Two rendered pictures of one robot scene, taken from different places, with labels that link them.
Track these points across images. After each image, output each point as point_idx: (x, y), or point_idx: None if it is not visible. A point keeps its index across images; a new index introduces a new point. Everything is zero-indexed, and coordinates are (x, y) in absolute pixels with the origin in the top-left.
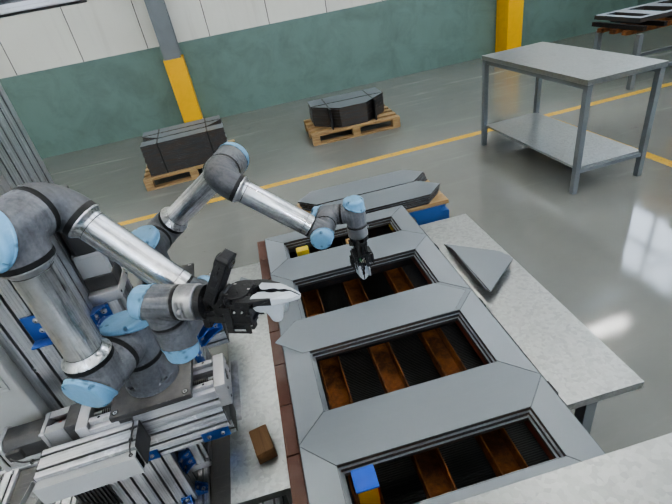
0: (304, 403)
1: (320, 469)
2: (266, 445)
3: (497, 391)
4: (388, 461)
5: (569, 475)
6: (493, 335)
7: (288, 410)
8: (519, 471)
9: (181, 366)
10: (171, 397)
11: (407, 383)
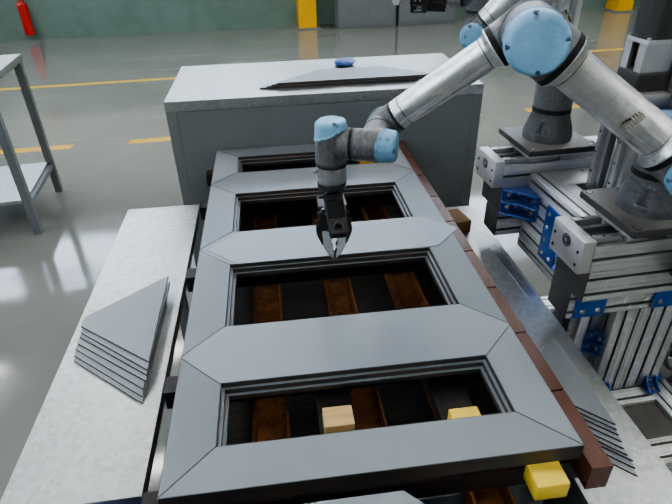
0: (412, 186)
1: (396, 161)
2: (450, 211)
3: (252, 180)
4: None
5: (262, 95)
6: (220, 208)
7: (428, 193)
8: (270, 154)
9: (523, 138)
10: (514, 126)
11: None
